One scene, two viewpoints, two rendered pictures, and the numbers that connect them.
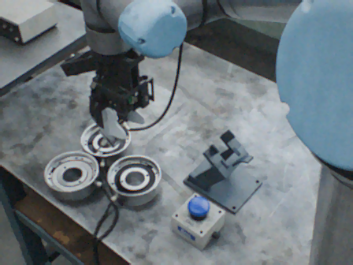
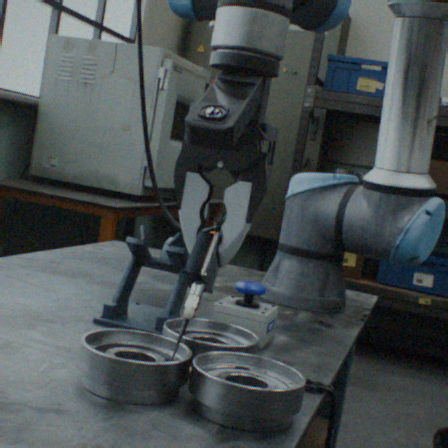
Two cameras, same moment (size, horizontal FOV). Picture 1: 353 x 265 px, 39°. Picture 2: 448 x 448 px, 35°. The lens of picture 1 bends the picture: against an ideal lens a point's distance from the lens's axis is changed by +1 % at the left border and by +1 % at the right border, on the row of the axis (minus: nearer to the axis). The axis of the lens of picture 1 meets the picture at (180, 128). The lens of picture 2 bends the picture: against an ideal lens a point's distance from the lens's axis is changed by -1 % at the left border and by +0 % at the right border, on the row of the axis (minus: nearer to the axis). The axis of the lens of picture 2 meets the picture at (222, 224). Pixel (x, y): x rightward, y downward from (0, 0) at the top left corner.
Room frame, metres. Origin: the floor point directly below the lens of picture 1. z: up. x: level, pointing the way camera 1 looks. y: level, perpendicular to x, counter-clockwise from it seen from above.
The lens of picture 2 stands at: (0.93, 0.78, 1.03)
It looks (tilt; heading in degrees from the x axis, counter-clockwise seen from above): 5 degrees down; 247
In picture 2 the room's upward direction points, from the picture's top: 10 degrees clockwise
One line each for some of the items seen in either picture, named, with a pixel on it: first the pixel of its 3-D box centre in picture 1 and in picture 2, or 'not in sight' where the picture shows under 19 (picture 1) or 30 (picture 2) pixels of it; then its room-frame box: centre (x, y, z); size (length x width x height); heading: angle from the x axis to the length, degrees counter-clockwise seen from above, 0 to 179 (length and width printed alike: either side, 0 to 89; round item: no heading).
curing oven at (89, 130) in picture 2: not in sight; (130, 124); (0.09, -2.45, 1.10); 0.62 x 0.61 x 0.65; 51
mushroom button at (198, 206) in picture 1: (198, 211); (247, 301); (0.53, -0.03, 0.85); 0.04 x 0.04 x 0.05
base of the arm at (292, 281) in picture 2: not in sight; (306, 274); (0.30, -0.29, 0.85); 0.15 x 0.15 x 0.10
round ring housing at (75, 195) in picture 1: (72, 177); (245, 390); (0.64, 0.21, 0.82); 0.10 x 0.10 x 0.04
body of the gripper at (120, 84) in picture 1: (119, 76); (238, 118); (0.64, 0.10, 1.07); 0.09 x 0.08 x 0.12; 51
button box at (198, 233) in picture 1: (200, 222); (246, 319); (0.53, -0.04, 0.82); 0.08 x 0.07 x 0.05; 51
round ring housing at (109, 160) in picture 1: (106, 144); (133, 365); (0.73, 0.16, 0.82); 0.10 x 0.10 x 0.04
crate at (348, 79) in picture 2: not in sight; (370, 83); (-1.45, -2.90, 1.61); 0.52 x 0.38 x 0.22; 144
